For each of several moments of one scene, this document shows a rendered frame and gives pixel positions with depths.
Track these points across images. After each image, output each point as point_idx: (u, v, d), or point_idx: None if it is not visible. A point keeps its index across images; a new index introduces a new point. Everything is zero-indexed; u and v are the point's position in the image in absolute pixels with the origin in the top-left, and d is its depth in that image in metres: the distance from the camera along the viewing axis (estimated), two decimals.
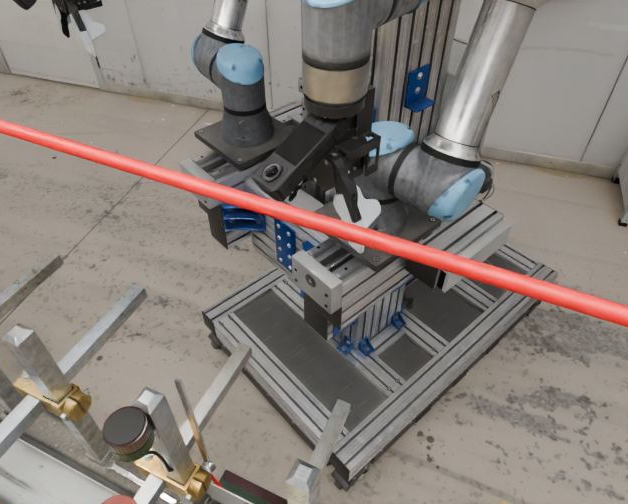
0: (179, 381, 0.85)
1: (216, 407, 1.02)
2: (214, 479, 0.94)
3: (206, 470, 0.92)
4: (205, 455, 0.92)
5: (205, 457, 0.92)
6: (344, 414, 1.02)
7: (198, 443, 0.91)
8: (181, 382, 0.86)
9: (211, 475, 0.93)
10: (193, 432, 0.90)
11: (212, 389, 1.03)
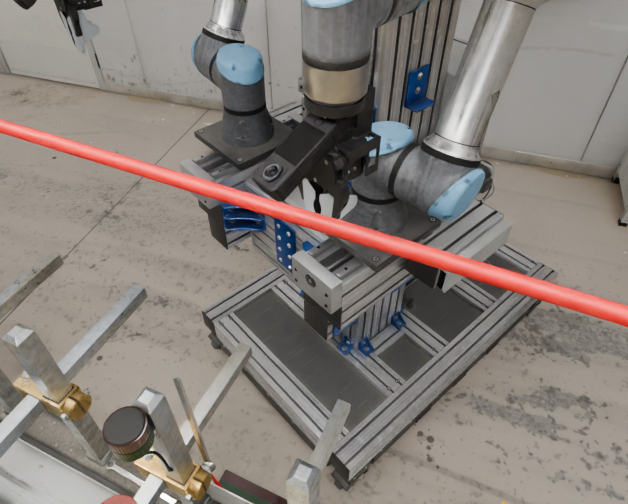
0: (178, 380, 0.86)
1: (216, 407, 1.02)
2: (214, 479, 0.94)
3: (206, 470, 0.92)
4: (204, 455, 0.92)
5: (205, 456, 0.92)
6: (344, 414, 1.02)
7: (198, 443, 0.91)
8: (180, 381, 0.86)
9: (211, 475, 0.93)
10: (193, 432, 0.90)
11: (212, 388, 1.03)
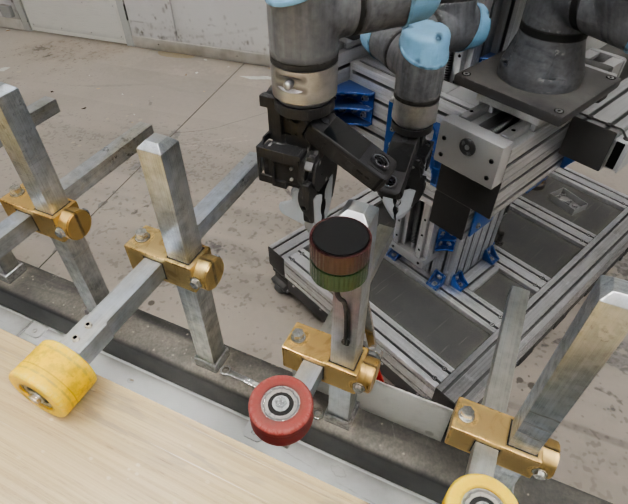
0: None
1: None
2: (379, 371, 0.73)
3: (374, 356, 0.71)
4: (372, 337, 0.71)
5: (373, 339, 0.71)
6: (525, 301, 0.82)
7: (365, 320, 0.70)
8: None
9: None
10: None
11: None
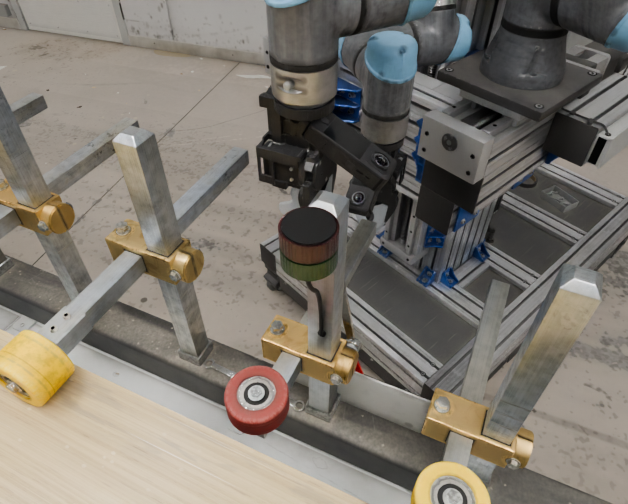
0: None
1: (345, 285, 0.82)
2: (358, 363, 0.74)
3: (352, 348, 0.72)
4: (350, 329, 0.72)
5: (351, 331, 0.72)
6: (505, 294, 0.82)
7: (343, 312, 0.71)
8: None
9: None
10: None
11: None
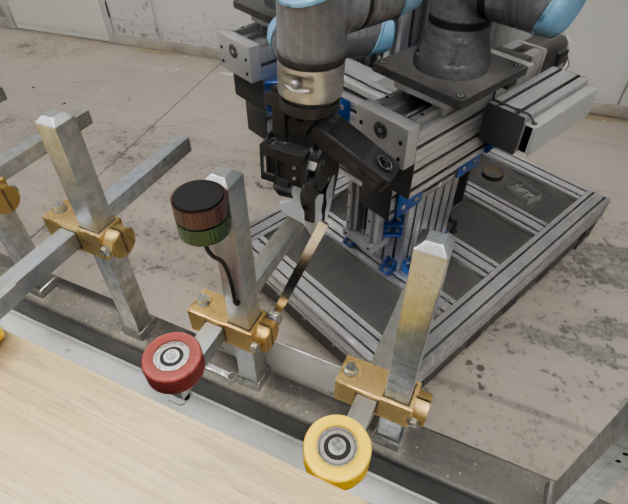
0: (327, 225, 0.67)
1: (276, 263, 0.88)
2: None
3: (276, 322, 0.77)
4: (281, 307, 0.76)
5: (281, 309, 0.77)
6: None
7: (284, 293, 0.75)
8: (327, 227, 0.67)
9: None
10: (289, 281, 0.73)
11: (271, 243, 0.88)
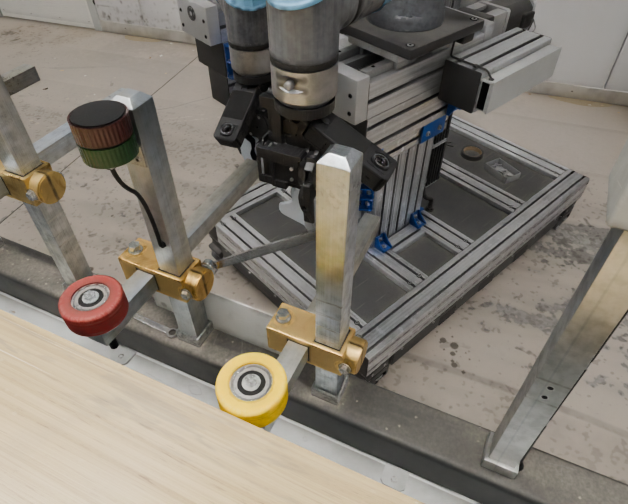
0: None
1: (218, 217, 0.85)
2: None
3: None
4: (225, 265, 0.74)
5: (223, 266, 0.75)
6: (373, 225, 0.85)
7: (237, 257, 0.73)
8: None
9: None
10: (251, 252, 0.72)
11: (214, 196, 0.86)
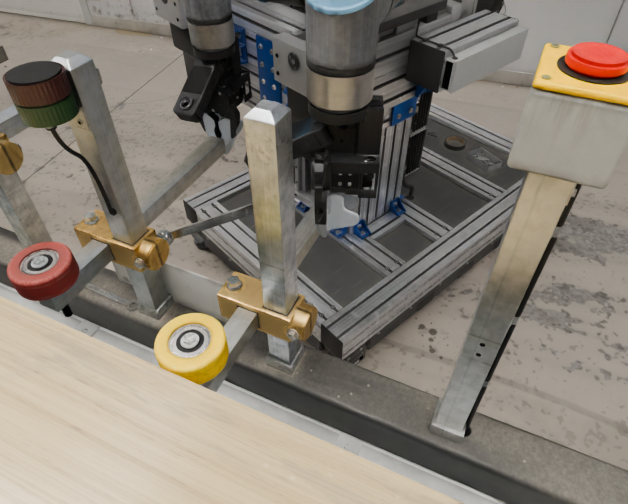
0: None
1: (179, 191, 0.86)
2: None
3: (167, 244, 0.76)
4: (180, 235, 0.75)
5: (179, 236, 0.76)
6: None
7: (192, 228, 0.74)
8: None
9: None
10: (204, 222, 0.73)
11: (175, 171, 0.86)
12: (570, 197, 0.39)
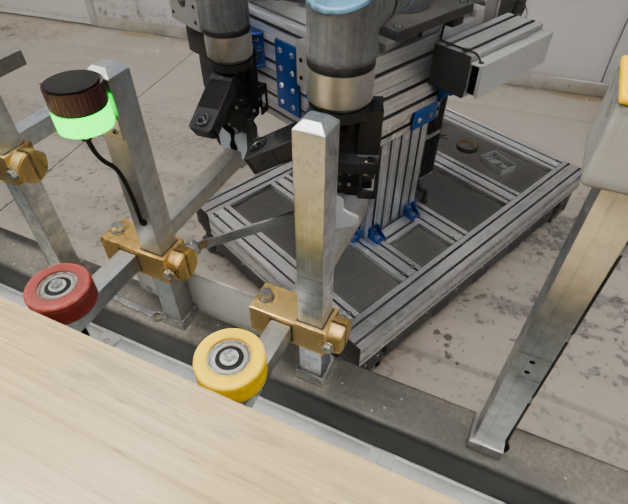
0: None
1: (196, 207, 0.83)
2: None
3: None
4: (209, 245, 0.74)
5: (207, 246, 0.74)
6: (360, 208, 0.84)
7: (221, 238, 0.72)
8: None
9: None
10: (235, 232, 0.71)
11: (192, 186, 0.83)
12: None
